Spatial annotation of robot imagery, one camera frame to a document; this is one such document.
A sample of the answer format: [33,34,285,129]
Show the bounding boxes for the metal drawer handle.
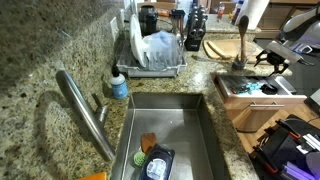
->
[249,102,286,110]

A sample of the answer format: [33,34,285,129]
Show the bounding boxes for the black round lid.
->
[259,83,279,96]

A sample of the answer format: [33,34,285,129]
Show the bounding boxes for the stainless steel faucet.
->
[55,69,117,163]

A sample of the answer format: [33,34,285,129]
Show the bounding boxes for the black robot cart with clamps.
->
[249,114,320,180]

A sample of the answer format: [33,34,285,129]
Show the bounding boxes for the utensil caddy with brown sticks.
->
[169,9,186,38]

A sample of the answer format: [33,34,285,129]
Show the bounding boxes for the stainless steel sink basin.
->
[110,92,231,180]

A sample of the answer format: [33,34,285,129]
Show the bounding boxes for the black tray with white label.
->
[138,143,176,180]

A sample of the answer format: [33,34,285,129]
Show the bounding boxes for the grey dish rack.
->
[115,39,188,78]

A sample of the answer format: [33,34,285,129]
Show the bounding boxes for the orange sponge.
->
[79,171,108,180]

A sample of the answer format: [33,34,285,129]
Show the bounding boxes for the blue label soap bottle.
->
[109,64,129,100]

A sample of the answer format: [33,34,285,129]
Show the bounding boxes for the black knife block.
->
[184,4,208,52]

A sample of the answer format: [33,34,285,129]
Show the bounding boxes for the wooden spoon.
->
[237,15,250,63]

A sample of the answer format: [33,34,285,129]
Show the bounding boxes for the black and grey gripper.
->
[254,40,303,77]

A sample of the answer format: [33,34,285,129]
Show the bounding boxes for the wooden rolling pin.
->
[248,56,291,67]

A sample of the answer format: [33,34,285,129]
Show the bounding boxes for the thick wooden cutting board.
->
[208,39,268,59]

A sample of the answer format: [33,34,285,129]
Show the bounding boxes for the white wall outlet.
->
[109,16,120,43]

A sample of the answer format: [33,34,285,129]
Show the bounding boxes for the white paper towel roll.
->
[234,0,270,32]

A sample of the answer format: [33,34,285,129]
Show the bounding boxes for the thin wooden cutting board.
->
[203,40,231,61]

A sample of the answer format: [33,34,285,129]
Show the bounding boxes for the green scrubber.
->
[133,150,148,169]

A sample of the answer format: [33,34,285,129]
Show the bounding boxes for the clear plastic container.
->
[143,30,183,71]

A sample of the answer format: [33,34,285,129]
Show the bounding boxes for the black coffee canister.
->
[138,4,159,37]

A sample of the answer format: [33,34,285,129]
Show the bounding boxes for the white plate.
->
[129,14,148,68]

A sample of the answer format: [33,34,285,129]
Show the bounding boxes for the wooden kitchen drawer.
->
[213,74,308,133]

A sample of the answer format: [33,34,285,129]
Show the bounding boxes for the clear plastic bags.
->
[224,76,259,96]

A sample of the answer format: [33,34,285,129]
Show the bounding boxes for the glass utensil jar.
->
[231,42,258,71]

